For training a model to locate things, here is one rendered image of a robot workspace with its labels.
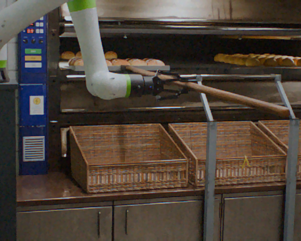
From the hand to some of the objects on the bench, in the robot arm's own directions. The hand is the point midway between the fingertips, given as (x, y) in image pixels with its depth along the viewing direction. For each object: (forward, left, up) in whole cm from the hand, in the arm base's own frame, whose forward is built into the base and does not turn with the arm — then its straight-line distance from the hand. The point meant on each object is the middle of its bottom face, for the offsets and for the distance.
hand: (188, 85), depth 266 cm
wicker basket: (+53, +91, -62) cm, 122 cm away
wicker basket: (-6, +88, -62) cm, 108 cm away
